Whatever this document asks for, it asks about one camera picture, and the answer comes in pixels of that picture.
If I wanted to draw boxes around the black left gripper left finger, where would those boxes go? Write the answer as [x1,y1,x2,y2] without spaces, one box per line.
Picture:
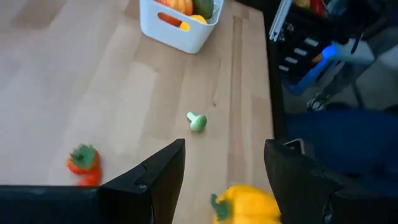
[98,138,187,224]

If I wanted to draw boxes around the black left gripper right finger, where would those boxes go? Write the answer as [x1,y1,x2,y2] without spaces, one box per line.
[264,139,341,224]

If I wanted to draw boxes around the yellow bell pepper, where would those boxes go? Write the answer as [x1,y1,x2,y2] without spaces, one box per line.
[210,184,282,224]

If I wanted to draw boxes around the orange red carrot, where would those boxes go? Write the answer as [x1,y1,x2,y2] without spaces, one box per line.
[77,170,103,187]

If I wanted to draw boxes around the small orange fruit green top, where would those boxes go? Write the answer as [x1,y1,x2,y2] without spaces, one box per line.
[67,143,101,175]

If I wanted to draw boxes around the yellow lemon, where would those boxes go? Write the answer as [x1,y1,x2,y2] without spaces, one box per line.
[179,14,208,32]

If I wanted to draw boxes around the orange ribbed pumpkin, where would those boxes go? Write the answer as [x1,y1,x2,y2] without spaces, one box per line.
[154,0,194,27]

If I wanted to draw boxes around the dark green avocado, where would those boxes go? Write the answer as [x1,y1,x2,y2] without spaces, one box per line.
[192,0,215,20]

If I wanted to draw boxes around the dark blue seat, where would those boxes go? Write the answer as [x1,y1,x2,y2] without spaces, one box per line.
[285,108,398,187]

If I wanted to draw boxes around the chair caster wheel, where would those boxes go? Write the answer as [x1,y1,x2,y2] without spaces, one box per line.
[306,92,328,112]

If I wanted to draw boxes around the grey padded armrest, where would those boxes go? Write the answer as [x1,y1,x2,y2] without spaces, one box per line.
[334,37,376,67]

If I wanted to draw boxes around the white plastic bin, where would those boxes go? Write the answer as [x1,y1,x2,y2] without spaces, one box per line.
[139,0,224,54]

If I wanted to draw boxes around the black storage cart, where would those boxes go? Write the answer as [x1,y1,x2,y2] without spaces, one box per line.
[273,0,368,94]

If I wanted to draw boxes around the bright blue frame part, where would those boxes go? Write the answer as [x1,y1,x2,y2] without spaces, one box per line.
[285,42,345,96]

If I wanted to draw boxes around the silver aluminium bracket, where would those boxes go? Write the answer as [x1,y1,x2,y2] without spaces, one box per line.
[269,0,295,43]

